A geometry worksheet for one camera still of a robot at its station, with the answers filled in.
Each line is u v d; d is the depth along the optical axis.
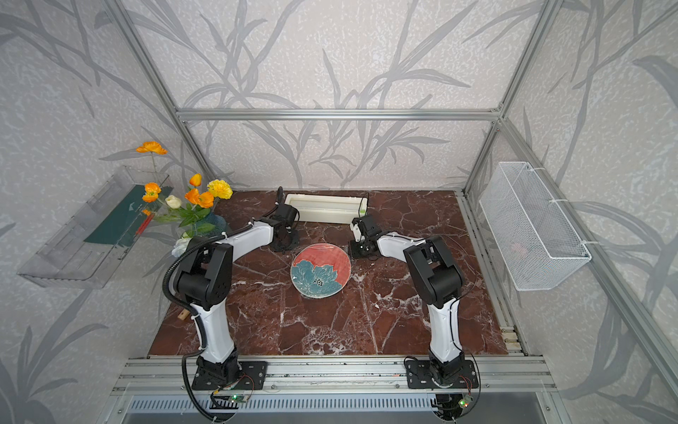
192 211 0.78
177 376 0.75
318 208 1.02
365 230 0.82
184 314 0.83
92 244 0.66
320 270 0.94
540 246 0.59
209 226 0.79
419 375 0.73
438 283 0.53
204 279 0.52
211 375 0.67
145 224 0.69
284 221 0.81
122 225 0.68
